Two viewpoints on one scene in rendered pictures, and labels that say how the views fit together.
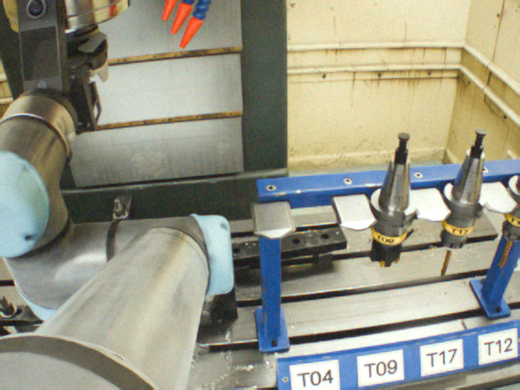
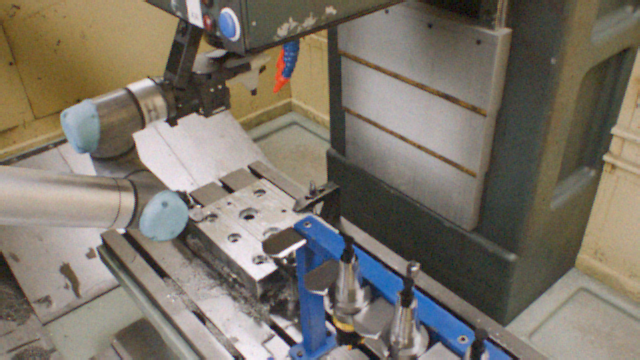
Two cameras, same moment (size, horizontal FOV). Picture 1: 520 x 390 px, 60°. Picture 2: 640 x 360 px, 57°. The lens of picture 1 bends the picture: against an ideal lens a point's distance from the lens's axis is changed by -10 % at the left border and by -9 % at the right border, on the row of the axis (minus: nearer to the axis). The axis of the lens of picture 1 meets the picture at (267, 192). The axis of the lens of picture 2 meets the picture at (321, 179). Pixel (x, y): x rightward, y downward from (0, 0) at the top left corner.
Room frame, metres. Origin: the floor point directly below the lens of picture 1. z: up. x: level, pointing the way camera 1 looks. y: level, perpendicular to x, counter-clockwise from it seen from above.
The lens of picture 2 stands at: (0.14, -0.65, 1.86)
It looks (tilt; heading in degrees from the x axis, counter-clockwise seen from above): 35 degrees down; 56
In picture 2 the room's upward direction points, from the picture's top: 2 degrees counter-clockwise
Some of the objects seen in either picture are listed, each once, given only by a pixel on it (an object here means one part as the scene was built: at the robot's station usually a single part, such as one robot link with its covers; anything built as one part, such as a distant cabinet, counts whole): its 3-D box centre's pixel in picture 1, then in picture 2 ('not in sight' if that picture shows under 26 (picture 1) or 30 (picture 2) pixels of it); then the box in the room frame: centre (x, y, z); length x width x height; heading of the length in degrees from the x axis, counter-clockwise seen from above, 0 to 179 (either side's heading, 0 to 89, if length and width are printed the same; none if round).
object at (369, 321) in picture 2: (429, 204); (375, 319); (0.51, -0.22, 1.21); 0.07 x 0.05 x 0.01; 5
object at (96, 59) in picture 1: (86, 59); (225, 71); (0.53, 0.21, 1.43); 0.09 x 0.05 x 0.02; 172
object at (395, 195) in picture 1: (396, 180); (349, 275); (0.51, -0.17, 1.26); 0.04 x 0.04 x 0.07
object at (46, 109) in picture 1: (38, 135); (148, 103); (0.39, 0.22, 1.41); 0.08 x 0.05 x 0.08; 95
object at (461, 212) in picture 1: (463, 201); (404, 341); (0.52, -0.28, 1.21); 0.06 x 0.06 x 0.03
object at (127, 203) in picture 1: (124, 226); (315, 205); (0.76, 0.30, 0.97); 0.13 x 0.03 x 0.15; 5
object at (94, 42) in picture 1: (100, 59); (250, 74); (0.58, 0.21, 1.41); 0.09 x 0.03 x 0.06; 172
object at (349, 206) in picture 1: (354, 212); (325, 278); (0.50, -0.12, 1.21); 0.07 x 0.05 x 0.01; 5
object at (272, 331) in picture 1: (270, 276); (311, 295); (0.55, 0.00, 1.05); 0.10 x 0.05 x 0.30; 5
